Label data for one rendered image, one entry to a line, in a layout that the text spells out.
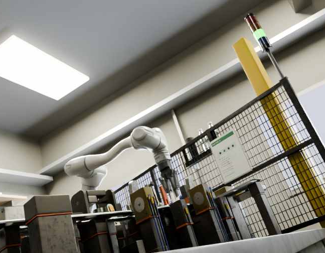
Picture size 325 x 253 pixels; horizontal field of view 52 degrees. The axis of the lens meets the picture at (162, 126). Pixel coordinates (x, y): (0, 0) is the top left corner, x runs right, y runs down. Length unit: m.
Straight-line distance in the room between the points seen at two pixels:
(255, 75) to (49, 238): 1.66
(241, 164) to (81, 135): 3.61
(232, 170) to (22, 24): 2.71
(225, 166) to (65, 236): 1.39
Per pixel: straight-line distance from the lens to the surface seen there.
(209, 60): 4.59
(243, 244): 0.42
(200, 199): 1.59
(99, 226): 1.36
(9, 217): 1.41
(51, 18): 3.90
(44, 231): 1.08
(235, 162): 2.22
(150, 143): 1.73
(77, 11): 3.87
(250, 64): 2.32
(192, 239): 1.49
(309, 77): 4.16
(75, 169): 2.12
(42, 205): 1.10
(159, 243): 1.32
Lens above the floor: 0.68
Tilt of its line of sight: 25 degrees up
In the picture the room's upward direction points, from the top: 18 degrees counter-clockwise
